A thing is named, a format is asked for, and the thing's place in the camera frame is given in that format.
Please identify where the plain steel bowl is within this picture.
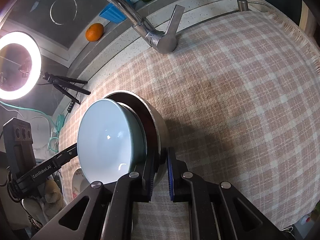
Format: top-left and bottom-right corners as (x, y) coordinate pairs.
(105, 90), (170, 186)

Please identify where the light blue ceramic bowl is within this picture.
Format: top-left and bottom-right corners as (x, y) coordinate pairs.
(77, 99), (146, 184)

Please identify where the white floral plate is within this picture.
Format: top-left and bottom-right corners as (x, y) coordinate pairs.
(72, 168), (89, 199)

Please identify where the chrome kitchen faucet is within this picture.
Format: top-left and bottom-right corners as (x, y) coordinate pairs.
(107, 0), (184, 54)

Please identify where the gloved left hand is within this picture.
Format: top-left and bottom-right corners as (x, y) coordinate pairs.
(22, 179), (66, 225)

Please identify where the black tripod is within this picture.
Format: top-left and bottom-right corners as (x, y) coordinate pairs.
(42, 72), (91, 104)

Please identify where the beige checkered cloth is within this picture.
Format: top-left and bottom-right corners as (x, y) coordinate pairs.
(59, 11), (319, 229)

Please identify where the orange fruit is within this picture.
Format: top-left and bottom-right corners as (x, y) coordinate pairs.
(85, 23), (104, 42)

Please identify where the blue plastic cup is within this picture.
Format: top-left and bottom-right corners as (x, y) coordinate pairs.
(99, 3), (126, 24)

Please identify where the steel sink plug knob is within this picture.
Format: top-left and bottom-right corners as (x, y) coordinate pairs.
(237, 0), (249, 12)

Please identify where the teal cable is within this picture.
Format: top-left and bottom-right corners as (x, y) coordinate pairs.
(0, 100), (66, 153)

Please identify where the black inline cable switch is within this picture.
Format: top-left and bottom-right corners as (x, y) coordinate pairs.
(67, 101), (75, 113)

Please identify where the white ring light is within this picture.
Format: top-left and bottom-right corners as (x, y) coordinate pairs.
(1, 31), (41, 100)

